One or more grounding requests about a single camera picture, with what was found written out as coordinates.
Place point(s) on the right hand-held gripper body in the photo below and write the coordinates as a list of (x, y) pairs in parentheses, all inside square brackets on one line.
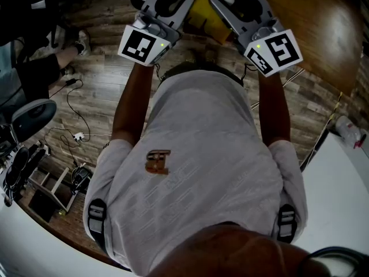
[(259, 24)]

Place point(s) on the black power adapter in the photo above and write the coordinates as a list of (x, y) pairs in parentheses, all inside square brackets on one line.
[(70, 82)]

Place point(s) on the grey office chair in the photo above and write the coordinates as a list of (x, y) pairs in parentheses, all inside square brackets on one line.
[(31, 120)]

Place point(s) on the person's white shirt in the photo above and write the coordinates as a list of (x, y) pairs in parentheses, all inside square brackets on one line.
[(201, 154)]

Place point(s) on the person's right forearm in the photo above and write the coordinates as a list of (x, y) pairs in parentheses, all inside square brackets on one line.
[(274, 105)]

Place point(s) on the yellow box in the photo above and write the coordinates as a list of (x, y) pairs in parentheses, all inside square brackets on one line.
[(201, 9)]

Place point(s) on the white power strip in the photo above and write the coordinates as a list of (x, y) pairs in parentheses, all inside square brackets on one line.
[(78, 136)]

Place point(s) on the person's chin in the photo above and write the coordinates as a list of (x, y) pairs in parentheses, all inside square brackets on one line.
[(230, 255)]

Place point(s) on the clear plastic bottle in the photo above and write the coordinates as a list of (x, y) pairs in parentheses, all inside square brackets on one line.
[(348, 130)]

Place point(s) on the person's left forearm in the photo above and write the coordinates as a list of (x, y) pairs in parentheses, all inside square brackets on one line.
[(132, 102)]

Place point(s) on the white table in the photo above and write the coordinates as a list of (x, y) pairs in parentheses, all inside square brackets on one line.
[(334, 200)]

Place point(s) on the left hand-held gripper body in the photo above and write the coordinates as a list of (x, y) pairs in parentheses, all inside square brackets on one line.
[(161, 24)]

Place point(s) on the brown wooden table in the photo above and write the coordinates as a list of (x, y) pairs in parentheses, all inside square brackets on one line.
[(317, 24)]

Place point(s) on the white wooden stool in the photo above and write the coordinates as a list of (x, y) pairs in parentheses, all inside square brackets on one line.
[(54, 189)]

